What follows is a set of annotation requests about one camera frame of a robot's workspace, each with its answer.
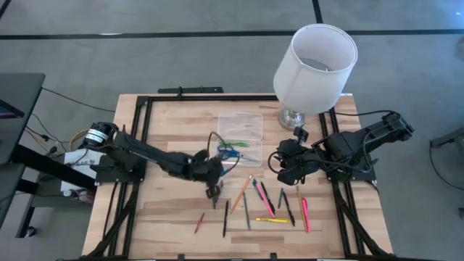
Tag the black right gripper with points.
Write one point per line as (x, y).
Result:
(297, 161)

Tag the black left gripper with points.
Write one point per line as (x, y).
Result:
(208, 168)

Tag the green pen with white print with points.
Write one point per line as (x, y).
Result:
(214, 203)

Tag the yellow pencil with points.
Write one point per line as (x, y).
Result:
(299, 197)

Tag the dark green marker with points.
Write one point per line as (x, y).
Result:
(280, 198)

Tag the green crayola marker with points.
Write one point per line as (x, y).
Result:
(256, 189)

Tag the pink pen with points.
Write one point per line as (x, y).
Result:
(264, 200)

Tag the black pen with scale print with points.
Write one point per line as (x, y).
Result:
(225, 218)

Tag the clear plastic supply box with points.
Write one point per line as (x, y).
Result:
(241, 125)

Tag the red pen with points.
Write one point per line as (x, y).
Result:
(199, 223)

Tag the grey marker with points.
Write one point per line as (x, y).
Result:
(246, 211)

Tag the yellow highlighter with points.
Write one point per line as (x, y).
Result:
(272, 220)

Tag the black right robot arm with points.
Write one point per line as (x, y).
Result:
(359, 143)

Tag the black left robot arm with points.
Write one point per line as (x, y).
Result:
(152, 154)

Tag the white shade table lamp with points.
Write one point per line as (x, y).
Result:
(308, 87)

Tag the white printed paper sheet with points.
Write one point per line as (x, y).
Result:
(72, 156)

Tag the black caster wheel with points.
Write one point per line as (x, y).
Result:
(30, 231)

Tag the black desk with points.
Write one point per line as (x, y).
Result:
(21, 94)

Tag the dark laptop screen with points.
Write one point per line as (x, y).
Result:
(9, 110)

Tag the black aluminium table frame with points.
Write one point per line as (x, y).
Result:
(217, 98)

